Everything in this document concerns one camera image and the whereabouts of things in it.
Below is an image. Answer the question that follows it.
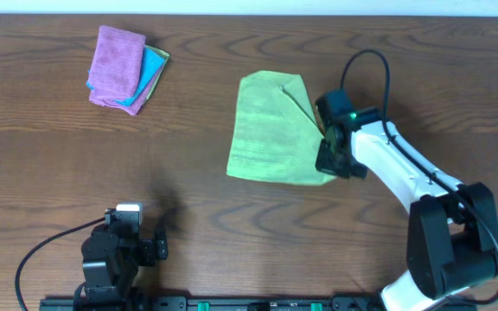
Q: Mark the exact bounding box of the light green microfiber cloth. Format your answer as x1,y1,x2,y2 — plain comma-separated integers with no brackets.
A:
227,71,335,186

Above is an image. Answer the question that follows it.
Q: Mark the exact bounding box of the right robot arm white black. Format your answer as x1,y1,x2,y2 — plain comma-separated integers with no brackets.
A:
316,107,498,310

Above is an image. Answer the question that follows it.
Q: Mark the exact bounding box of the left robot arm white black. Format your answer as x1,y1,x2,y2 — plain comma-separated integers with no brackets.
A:
81,223,169,306

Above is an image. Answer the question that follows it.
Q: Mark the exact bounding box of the purple folded cloth at bottom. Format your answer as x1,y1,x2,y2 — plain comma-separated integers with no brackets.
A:
88,64,164,117

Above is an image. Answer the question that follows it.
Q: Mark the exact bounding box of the purple folded cloth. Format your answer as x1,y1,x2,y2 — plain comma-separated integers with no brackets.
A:
86,25,146,99
88,64,164,117

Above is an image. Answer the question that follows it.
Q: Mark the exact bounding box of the purple folded cloth on top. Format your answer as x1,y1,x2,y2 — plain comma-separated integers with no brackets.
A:
86,25,146,99

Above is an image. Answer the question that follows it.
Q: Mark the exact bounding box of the blue folded cloth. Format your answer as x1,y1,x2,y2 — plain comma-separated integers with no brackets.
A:
86,46,170,116

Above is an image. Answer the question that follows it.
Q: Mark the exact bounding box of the green folded cloth under stack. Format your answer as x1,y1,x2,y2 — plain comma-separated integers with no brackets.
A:
145,46,170,100

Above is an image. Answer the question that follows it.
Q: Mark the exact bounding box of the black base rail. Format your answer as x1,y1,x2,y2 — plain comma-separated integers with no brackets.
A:
38,294,478,311

